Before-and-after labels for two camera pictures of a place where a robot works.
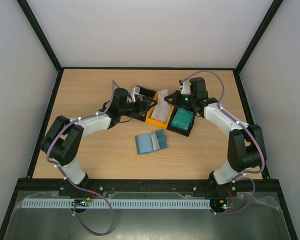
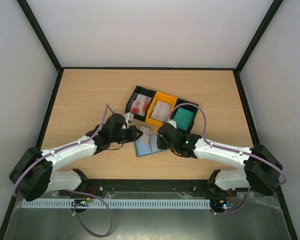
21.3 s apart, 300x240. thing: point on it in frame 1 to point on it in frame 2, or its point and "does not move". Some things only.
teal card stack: (182, 118) does not move
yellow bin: (158, 123) does not move
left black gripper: (144, 108) to (133, 129)
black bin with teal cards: (182, 120) does not move
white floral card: (163, 107) to (145, 138)
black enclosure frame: (24, 6) does not move
